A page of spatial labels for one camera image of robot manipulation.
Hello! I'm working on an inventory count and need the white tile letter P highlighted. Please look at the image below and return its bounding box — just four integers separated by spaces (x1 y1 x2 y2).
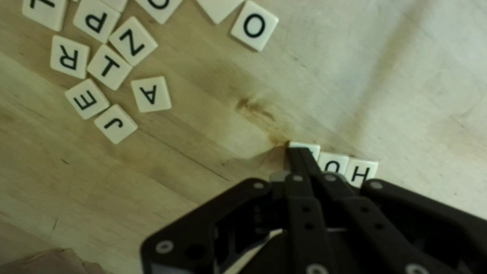
73 0 120 43

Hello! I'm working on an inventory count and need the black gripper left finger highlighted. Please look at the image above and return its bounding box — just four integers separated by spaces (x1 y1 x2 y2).
284 148 336 274

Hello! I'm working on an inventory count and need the white tile letter E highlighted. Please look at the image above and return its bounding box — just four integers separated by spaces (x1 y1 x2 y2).
64 79 109 121

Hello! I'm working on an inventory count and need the white tile letter N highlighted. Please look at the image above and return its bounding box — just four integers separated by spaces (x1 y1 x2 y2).
109 17 158 66

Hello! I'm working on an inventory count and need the white tile letter R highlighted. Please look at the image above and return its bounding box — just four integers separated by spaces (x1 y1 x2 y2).
48 35 90 79

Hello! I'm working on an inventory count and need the white tile letter T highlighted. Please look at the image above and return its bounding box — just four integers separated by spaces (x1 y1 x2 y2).
86 46 132 92

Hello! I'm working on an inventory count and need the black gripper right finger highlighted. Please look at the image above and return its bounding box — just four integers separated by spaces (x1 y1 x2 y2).
316 174 450 274

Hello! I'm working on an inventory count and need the white tile letter J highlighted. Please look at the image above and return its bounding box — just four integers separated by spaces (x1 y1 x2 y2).
94 105 138 145

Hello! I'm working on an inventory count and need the white tile letter A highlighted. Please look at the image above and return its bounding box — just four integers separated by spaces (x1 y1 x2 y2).
131 76 172 113

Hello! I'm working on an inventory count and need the white tile letter O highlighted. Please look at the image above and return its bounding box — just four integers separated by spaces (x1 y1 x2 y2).
230 0 278 52

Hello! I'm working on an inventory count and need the single white letter tile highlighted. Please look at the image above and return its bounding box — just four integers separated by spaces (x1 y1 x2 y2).
345 159 379 188

